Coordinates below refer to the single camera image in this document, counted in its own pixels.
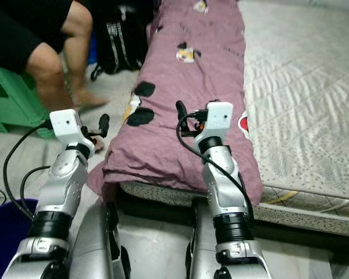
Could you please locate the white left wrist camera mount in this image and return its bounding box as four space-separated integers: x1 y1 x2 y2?
49 109 97 152

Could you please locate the silver right robot leg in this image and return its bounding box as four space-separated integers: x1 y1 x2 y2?
189 198 227 279

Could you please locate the purple cartoon print blanket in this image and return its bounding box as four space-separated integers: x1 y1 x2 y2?
87 0 265 207

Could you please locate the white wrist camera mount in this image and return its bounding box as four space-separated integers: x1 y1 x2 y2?
200 102 233 143
49 109 97 152

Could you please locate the grey quilted mattress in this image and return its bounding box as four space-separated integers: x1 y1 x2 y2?
119 0 349 239

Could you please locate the green plastic stool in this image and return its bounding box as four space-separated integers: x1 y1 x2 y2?
0 63 56 140

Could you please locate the silver robot leg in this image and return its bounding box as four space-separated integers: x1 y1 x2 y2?
189 198 227 279
76 198 129 279

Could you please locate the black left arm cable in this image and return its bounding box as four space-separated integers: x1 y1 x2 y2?
1 120 53 224

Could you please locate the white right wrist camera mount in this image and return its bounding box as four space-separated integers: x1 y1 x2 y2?
200 102 233 143

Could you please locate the silver left robot leg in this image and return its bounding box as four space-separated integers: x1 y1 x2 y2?
76 198 129 279

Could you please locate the person in black clothes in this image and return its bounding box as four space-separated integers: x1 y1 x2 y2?
0 0 108 111

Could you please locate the purple plastic bucket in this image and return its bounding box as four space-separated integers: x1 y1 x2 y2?
0 198 38 279

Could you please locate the black backpack with white lettering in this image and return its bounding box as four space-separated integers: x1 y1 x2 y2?
90 3 149 81

